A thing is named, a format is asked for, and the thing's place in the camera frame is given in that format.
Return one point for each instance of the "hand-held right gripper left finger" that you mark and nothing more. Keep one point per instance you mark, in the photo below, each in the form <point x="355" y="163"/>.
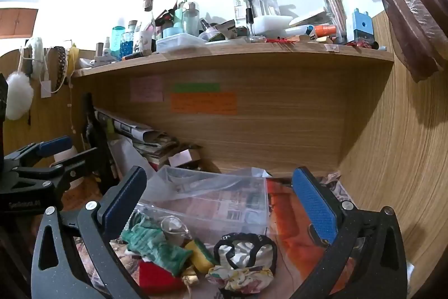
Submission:
<point x="120" y="201"/>

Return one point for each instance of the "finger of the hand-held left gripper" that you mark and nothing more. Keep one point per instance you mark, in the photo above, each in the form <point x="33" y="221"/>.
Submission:
<point x="56" y="145"/>
<point x="82" y="160"/>

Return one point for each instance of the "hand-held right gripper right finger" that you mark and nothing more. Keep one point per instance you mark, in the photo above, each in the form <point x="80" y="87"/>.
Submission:
<point x="315" y="204"/>

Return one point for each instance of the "black folded bag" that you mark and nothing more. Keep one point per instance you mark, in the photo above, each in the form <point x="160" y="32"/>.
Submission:
<point x="98" y="145"/>

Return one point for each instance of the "orange cloth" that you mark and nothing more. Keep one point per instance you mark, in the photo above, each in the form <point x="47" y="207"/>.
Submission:
<point x="290" y="215"/>

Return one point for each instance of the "patterned fabric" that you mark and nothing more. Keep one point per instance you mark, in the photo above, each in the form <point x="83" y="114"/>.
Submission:
<point x="337" y="185"/>

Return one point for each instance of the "green knitted cloth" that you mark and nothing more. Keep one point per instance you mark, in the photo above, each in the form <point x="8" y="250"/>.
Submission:
<point x="154" y="244"/>

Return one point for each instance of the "white paper tag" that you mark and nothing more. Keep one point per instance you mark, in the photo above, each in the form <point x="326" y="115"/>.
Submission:
<point x="45" y="89"/>

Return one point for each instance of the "white fluffy pompom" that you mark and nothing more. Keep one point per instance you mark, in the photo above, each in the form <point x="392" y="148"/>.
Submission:
<point x="18" y="97"/>

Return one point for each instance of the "stack of newspapers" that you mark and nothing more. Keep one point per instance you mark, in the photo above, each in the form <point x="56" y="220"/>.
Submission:
<point x="147" y="138"/>

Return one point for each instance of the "small cardboard box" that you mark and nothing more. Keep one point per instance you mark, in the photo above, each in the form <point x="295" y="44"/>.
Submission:
<point x="183" y="157"/>

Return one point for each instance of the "beaded headband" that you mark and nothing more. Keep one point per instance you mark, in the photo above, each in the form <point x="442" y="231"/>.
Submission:
<point x="61" y="66"/>

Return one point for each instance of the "black trimmed floral underwear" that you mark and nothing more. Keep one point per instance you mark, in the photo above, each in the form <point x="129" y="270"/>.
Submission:
<point x="245" y="251"/>

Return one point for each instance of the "red cloth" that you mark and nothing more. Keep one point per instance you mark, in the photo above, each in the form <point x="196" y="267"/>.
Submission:
<point x="157" y="279"/>

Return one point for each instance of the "white fluffy headband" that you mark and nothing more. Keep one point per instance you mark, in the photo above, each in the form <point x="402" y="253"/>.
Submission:
<point x="36" y="53"/>

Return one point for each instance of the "clear plastic storage box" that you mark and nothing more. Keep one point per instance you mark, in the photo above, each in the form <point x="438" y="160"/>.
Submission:
<point x="217" y="201"/>

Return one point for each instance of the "pink sticky note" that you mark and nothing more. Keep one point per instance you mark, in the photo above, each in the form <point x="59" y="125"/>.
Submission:
<point x="147" y="88"/>

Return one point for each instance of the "yellow green sponge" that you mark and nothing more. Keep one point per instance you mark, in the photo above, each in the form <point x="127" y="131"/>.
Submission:
<point x="200" y="256"/>

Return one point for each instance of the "wooden shelf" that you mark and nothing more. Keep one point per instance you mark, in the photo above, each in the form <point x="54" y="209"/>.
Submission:
<point x="280" y="110"/>

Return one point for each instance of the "floral scrunchie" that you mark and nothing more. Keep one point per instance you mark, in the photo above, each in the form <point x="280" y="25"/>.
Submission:
<point x="241" y="278"/>

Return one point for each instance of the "small spray bottle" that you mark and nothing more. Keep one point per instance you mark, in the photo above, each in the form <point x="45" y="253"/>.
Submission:
<point x="106" y="46"/>

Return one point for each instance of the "jar of blue beads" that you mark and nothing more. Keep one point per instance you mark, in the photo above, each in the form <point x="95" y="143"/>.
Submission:
<point x="126" y="46"/>

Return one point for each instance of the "blue plastic bottle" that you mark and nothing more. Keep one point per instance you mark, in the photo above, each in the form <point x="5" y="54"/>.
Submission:
<point x="118" y="39"/>

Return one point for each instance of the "orange sticky note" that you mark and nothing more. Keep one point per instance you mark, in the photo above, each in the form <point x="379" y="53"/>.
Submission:
<point x="203" y="103"/>

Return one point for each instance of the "brown cardboard box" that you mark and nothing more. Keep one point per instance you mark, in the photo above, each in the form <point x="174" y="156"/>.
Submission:
<point x="17" y="22"/>

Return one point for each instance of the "white printed mug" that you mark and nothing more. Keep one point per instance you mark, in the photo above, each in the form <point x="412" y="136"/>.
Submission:
<point x="143" y="41"/>

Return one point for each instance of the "green sticky note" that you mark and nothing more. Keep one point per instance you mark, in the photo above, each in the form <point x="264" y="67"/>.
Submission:
<point x="196" y="87"/>

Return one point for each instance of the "clear plastic tray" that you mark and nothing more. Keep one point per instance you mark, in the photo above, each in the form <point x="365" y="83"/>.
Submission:
<point x="180" y="42"/>

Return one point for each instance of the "glass bottle with cork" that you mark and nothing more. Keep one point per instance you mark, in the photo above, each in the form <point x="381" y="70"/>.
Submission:
<point x="148" y="15"/>

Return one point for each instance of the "orange capped tube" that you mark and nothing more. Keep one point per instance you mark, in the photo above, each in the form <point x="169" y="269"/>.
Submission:
<point x="325" y="31"/>

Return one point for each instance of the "green pump bottle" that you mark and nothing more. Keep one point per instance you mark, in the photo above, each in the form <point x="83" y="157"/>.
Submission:
<point x="180" y="17"/>

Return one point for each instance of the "clear bottle silver cap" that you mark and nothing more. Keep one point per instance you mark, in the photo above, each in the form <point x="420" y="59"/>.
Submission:
<point x="190" y="18"/>

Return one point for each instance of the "white plastic container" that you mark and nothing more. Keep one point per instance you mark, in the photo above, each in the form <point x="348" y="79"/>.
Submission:
<point x="271" y="25"/>

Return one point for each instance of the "blue plastic block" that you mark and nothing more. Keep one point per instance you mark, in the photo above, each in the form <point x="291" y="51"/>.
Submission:
<point x="361" y="25"/>

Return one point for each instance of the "clear jar of sticks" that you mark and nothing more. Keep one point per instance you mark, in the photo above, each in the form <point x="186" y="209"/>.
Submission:
<point x="334" y="15"/>

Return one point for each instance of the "black cosmetic tube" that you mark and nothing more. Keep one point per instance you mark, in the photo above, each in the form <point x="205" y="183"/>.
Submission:
<point x="249" y="18"/>

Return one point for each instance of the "brown hanging garment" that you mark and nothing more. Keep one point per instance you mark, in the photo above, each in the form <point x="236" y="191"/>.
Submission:
<point x="409" y="4"/>

